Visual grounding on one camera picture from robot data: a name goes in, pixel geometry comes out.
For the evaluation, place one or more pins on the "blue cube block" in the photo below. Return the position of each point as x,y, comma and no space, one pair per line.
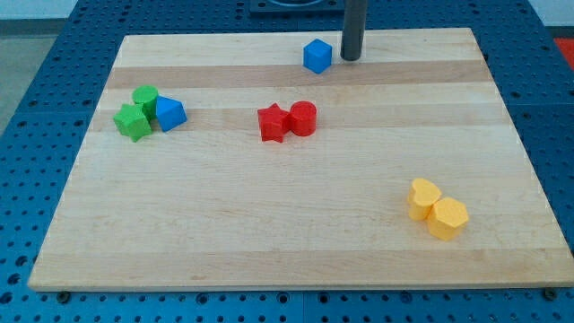
317,56

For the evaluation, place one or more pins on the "red star block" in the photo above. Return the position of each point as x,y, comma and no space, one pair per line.
274,123

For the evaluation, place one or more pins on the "red cylinder block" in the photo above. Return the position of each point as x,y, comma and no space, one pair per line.
303,118

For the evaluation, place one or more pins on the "wooden board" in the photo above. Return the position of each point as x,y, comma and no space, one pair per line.
209,206

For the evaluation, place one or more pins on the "blue triangular prism block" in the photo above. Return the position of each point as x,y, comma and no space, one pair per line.
170,113

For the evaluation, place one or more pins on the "yellow heart block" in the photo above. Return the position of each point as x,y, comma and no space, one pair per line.
423,194

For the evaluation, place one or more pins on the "green cylinder block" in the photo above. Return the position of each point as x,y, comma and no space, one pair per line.
147,96

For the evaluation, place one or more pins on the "green star block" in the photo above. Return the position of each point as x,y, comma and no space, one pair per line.
131,121

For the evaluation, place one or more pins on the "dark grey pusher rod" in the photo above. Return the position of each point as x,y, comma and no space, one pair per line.
355,14

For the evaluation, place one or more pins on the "yellow hexagon block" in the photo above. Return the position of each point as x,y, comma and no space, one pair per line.
447,218

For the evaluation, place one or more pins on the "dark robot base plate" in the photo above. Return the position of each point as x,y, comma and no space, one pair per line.
262,8

